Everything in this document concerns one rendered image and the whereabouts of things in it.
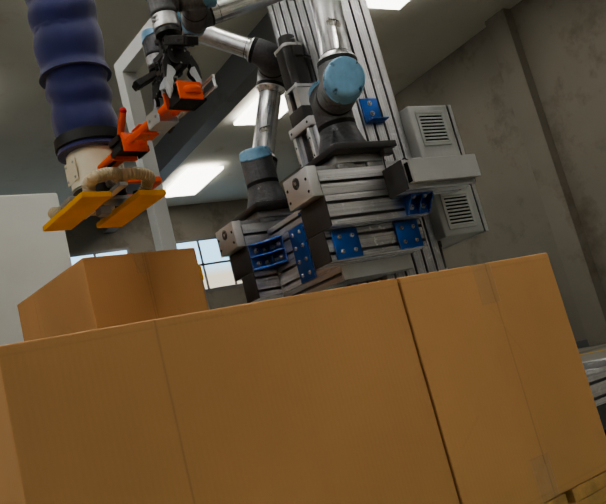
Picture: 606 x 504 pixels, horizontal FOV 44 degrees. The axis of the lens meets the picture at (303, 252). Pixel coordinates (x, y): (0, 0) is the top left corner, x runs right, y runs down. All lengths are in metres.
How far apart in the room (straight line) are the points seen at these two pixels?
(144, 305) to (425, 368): 1.37
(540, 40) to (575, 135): 1.17
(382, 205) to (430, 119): 0.56
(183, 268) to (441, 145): 0.97
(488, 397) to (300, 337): 0.37
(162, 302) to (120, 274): 0.16
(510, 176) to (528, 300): 7.99
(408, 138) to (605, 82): 6.08
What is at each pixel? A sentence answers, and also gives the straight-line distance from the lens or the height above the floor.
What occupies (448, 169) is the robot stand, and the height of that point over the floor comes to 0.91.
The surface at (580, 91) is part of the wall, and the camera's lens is 8.72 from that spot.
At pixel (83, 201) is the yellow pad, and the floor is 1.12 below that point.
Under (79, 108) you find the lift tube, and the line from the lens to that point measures 2.53.
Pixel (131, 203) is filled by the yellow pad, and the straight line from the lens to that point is 2.46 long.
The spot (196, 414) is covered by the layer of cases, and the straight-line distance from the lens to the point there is 0.91.
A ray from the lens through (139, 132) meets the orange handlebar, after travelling 2.23.
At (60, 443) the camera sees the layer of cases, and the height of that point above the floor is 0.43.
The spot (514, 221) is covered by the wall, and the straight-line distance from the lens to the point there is 9.36.
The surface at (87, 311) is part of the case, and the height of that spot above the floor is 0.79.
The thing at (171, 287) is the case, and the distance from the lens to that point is 2.43.
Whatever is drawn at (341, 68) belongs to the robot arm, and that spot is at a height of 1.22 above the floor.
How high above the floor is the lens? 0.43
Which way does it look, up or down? 10 degrees up
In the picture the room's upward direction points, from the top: 15 degrees counter-clockwise
